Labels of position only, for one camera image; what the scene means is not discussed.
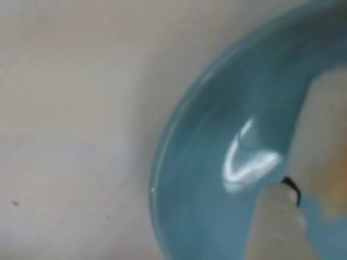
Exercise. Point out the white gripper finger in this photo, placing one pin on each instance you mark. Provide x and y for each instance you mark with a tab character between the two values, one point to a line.
273	224

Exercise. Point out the blue dish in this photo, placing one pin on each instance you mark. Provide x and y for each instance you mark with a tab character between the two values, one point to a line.
217	135

